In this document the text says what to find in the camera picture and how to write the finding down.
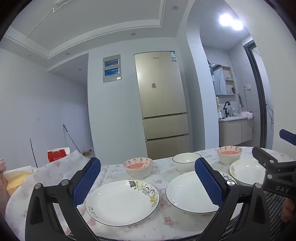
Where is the bright ceiling light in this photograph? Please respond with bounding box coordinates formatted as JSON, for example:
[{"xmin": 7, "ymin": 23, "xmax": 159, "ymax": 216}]
[{"xmin": 218, "ymin": 13, "xmax": 243, "ymax": 31}]

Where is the bathroom mirror cabinet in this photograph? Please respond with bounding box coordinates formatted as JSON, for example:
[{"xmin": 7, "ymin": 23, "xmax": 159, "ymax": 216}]
[{"xmin": 209, "ymin": 64, "xmax": 228, "ymax": 95}]

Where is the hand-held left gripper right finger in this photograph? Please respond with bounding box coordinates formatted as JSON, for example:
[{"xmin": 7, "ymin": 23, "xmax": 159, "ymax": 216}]
[{"xmin": 194, "ymin": 157, "xmax": 271, "ymax": 241}]

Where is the pink cloth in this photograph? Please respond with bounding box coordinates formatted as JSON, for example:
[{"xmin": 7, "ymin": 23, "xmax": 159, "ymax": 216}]
[{"xmin": 0, "ymin": 159, "xmax": 11, "ymax": 204}]

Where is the white plush doll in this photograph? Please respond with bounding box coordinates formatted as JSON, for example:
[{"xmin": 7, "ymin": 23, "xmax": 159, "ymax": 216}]
[{"xmin": 216, "ymin": 96, "xmax": 223, "ymax": 118}]

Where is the grey striped clothing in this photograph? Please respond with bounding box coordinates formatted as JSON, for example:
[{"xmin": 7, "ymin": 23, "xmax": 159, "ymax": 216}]
[{"xmin": 220, "ymin": 192, "xmax": 296, "ymax": 241}]

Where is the grey wall electrical panel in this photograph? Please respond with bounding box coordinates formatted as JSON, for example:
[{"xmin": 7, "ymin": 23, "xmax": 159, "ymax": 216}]
[{"xmin": 102, "ymin": 54, "xmax": 121, "ymax": 83}]

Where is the red and white box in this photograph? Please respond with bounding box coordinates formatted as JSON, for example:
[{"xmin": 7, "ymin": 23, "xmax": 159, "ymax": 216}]
[{"xmin": 47, "ymin": 146, "xmax": 71, "ymax": 163}]

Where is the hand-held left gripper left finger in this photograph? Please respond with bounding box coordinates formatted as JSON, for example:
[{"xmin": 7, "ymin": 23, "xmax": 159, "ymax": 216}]
[{"xmin": 25, "ymin": 157, "xmax": 102, "ymax": 241}]

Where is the person's right hand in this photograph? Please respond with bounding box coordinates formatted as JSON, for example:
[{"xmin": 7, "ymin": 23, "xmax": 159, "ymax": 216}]
[{"xmin": 280, "ymin": 198, "xmax": 296, "ymax": 223}]

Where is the beige refrigerator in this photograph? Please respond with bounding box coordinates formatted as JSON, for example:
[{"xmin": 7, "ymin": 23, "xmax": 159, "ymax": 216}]
[{"xmin": 134, "ymin": 50, "xmax": 191, "ymax": 160}]

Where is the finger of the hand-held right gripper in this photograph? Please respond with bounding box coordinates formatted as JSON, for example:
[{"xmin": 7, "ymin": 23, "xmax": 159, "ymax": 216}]
[
  {"xmin": 252, "ymin": 146, "xmax": 278, "ymax": 170},
  {"xmin": 279, "ymin": 129, "xmax": 296, "ymax": 146}
]

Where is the white bowl with black rim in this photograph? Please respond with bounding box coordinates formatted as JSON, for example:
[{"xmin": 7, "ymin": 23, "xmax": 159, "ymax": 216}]
[{"xmin": 172, "ymin": 152, "xmax": 202, "ymax": 172}]

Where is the pink strawberry bowl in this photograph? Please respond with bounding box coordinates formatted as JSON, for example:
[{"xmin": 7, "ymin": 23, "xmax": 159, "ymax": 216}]
[
  {"xmin": 123, "ymin": 157, "xmax": 154, "ymax": 179},
  {"xmin": 217, "ymin": 146, "xmax": 243, "ymax": 165}
]

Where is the black door frame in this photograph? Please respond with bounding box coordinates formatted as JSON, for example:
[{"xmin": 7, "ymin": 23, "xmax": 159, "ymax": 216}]
[{"xmin": 243, "ymin": 40, "xmax": 269, "ymax": 149}]

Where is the plain white plate black rim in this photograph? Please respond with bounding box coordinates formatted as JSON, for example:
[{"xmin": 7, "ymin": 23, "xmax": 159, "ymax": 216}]
[{"xmin": 166, "ymin": 171, "xmax": 232, "ymax": 214}]

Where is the beige bathroom vanity cabinet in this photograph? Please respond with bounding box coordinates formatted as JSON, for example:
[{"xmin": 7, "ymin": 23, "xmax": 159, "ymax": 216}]
[{"xmin": 218, "ymin": 116, "xmax": 253, "ymax": 146}]

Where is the pink printed tablecloth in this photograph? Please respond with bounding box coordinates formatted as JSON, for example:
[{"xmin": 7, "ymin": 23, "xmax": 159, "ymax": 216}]
[{"xmin": 5, "ymin": 146, "xmax": 296, "ymax": 241}]

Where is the long metal pole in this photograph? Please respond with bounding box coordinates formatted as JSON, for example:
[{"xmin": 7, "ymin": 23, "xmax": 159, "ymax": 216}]
[{"xmin": 63, "ymin": 124, "xmax": 81, "ymax": 153}]

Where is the yellow cushion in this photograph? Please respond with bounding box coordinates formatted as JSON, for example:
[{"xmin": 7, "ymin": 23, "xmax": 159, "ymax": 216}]
[{"xmin": 6, "ymin": 173, "xmax": 33, "ymax": 196}]

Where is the pink towel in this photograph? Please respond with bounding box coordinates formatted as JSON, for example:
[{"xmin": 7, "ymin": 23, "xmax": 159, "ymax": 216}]
[{"xmin": 239, "ymin": 111, "xmax": 255, "ymax": 120}]

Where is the thin metal pole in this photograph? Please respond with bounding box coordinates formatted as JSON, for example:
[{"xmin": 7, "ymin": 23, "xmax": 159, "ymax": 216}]
[{"xmin": 29, "ymin": 139, "xmax": 38, "ymax": 167}]

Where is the beige wall shelf niche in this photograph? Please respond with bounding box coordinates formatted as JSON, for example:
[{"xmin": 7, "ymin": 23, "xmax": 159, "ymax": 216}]
[{"xmin": 222, "ymin": 66, "xmax": 236, "ymax": 95}]

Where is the black faucet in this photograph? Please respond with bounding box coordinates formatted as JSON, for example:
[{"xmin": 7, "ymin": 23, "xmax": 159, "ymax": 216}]
[{"xmin": 222, "ymin": 101, "xmax": 232, "ymax": 119}]

